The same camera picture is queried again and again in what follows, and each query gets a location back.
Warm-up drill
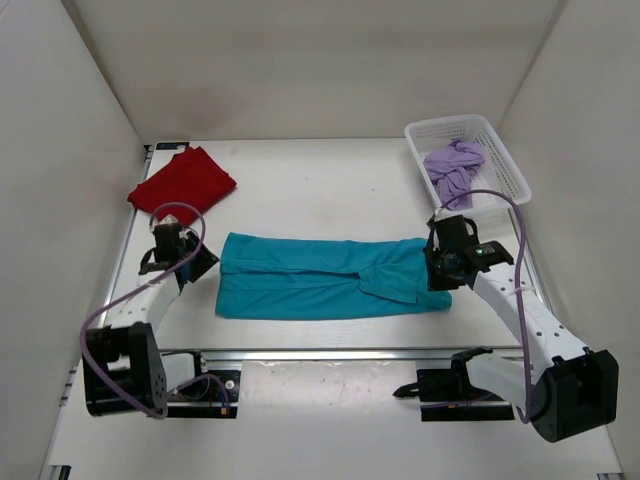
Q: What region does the black table label sticker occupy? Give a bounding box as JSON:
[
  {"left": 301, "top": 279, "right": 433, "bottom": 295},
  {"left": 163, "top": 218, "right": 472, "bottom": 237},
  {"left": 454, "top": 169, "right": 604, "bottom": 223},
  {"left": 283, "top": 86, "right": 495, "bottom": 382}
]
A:
[{"left": 155, "top": 142, "right": 190, "bottom": 151}]

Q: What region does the white plastic basket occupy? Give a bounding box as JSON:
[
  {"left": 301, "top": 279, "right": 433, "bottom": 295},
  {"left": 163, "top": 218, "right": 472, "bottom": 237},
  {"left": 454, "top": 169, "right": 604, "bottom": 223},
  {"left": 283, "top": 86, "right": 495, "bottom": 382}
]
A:
[{"left": 404, "top": 114, "right": 532, "bottom": 219}]

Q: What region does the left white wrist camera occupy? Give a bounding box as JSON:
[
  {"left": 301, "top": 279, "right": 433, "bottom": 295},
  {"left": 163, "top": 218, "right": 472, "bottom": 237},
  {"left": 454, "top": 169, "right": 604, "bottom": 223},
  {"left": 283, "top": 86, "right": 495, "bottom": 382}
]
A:
[{"left": 153, "top": 214, "right": 179, "bottom": 227}]

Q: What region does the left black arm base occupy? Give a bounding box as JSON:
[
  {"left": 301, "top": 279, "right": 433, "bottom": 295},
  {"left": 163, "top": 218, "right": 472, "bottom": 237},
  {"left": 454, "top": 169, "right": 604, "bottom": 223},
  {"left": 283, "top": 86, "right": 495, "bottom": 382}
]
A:
[{"left": 161, "top": 350, "right": 242, "bottom": 419}]

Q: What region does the purple t shirt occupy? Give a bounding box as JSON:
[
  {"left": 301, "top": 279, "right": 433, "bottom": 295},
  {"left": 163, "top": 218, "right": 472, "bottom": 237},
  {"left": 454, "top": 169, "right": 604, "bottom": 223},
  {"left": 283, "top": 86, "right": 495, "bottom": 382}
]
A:
[{"left": 423, "top": 140, "right": 485, "bottom": 211}]

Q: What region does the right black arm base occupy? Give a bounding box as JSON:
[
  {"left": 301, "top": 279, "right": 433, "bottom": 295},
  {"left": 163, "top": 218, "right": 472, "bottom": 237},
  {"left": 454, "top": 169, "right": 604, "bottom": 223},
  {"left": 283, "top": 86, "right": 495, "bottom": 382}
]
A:
[{"left": 393, "top": 347, "right": 515, "bottom": 422}]

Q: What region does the blue t shirt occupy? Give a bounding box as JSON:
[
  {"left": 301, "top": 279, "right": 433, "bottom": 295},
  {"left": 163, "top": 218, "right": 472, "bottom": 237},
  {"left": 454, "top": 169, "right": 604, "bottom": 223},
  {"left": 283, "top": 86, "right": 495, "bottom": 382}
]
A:
[{"left": 215, "top": 233, "right": 452, "bottom": 321}]

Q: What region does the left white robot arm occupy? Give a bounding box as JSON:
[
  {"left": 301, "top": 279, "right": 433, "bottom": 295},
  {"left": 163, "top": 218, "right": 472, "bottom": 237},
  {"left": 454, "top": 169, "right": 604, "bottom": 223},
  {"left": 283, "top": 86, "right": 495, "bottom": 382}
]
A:
[{"left": 81, "top": 223, "right": 219, "bottom": 418}]

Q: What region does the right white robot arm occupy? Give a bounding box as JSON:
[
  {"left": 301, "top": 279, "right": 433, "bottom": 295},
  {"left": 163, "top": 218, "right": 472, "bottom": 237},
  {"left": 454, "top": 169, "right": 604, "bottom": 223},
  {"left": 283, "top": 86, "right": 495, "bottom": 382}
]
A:
[{"left": 425, "top": 215, "right": 619, "bottom": 443}]

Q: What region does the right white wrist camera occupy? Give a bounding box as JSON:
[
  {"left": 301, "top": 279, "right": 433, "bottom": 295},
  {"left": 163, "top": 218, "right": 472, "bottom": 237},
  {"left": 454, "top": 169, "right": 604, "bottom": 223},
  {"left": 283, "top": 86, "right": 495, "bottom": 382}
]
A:
[{"left": 428, "top": 208, "right": 446, "bottom": 223}]

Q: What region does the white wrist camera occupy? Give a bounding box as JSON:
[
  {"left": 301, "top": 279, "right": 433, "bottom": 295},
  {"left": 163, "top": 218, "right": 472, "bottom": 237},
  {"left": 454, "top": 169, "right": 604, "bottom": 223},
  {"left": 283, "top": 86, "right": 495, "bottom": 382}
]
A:
[
  {"left": 428, "top": 208, "right": 446, "bottom": 223},
  {"left": 153, "top": 214, "right": 179, "bottom": 227}
]

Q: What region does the red t shirt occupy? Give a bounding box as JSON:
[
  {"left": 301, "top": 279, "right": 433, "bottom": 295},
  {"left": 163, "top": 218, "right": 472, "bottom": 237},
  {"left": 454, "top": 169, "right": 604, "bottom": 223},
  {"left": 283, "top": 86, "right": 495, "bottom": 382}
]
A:
[{"left": 127, "top": 147, "right": 237, "bottom": 226}]

